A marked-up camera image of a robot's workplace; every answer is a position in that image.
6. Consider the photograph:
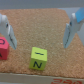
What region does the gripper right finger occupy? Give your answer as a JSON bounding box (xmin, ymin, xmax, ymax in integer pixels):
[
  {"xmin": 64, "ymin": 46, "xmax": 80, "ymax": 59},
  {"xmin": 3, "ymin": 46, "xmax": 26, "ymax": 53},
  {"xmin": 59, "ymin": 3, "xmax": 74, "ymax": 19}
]
[{"xmin": 62, "ymin": 8, "xmax": 84, "ymax": 50}]

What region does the yellow block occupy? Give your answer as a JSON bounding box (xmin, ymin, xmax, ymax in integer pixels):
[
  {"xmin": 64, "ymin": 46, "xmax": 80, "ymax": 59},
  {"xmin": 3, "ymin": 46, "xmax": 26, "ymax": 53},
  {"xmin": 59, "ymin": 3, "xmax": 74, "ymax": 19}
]
[{"xmin": 28, "ymin": 46, "xmax": 49, "ymax": 71}]

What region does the pink block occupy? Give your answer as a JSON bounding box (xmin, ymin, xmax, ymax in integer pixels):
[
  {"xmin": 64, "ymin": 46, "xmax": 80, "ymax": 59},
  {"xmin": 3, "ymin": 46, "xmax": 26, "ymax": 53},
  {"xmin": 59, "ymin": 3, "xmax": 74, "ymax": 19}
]
[{"xmin": 0, "ymin": 35, "xmax": 10, "ymax": 61}]

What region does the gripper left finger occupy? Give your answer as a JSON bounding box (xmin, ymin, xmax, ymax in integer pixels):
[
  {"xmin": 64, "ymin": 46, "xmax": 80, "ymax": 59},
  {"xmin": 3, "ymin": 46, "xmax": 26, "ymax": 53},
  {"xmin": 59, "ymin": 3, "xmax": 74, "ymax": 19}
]
[{"xmin": 0, "ymin": 13, "xmax": 18, "ymax": 51}]

